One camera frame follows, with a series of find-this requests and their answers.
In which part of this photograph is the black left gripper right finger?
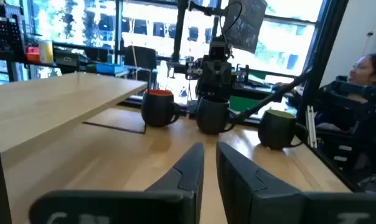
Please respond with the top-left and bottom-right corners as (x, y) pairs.
(215, 141), (376, 224)

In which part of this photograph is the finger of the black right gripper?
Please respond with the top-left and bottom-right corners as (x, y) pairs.
(185, 64), (200, 79)
(234, 65), (250, 82)

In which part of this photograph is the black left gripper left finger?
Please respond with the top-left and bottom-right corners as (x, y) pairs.
(28, 142), (205, 224)

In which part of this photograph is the black mug orange interior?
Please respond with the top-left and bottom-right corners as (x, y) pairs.
(140, 89), (181, 128)

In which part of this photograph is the black mug green interior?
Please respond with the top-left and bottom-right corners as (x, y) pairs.
(257, 109), (309, 151)

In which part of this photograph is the green mat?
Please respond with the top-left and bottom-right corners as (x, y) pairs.
(228, 95), (261, 112)

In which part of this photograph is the black monitor pole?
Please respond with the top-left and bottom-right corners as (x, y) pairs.
(171, 0), (189, 63)

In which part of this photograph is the dark monitor board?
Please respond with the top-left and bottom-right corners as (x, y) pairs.
(222, 0), (268, 54)

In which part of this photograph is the black chair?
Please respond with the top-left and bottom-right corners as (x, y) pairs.
(123, 45), (158, 91)

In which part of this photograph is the blue box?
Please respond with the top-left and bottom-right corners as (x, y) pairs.
(95, 63), (129, 75)

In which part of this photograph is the black drawer cart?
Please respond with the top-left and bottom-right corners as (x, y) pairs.
(315, 129), (375, 184)

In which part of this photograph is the person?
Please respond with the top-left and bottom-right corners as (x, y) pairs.
(346, 53), (376, 94)

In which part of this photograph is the black case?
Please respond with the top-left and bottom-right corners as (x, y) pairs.
(53, 49), (80, 68)

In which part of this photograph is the wooden shelf with black legs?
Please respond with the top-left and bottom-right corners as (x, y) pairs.
(0, 72), (149, 224)

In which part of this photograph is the pale yellow container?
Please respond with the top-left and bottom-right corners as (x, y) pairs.
(38, 39), (54, 64)

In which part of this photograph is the red box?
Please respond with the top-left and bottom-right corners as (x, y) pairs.
(25, 45), (41, 64)

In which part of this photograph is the black pegboard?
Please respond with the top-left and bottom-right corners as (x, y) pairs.
(0, 12), (24, 60)

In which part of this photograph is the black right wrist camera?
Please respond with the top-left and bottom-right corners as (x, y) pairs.
(208, 39), (232, 61)

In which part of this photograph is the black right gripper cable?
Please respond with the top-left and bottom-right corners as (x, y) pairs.
(218, 1), (243, 47)

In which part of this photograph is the black rig post with brace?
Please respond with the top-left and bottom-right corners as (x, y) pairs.
(233, 0), (350, 127)

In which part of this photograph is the white bracket strip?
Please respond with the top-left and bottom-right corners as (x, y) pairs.
(305, 105), (318, 149)

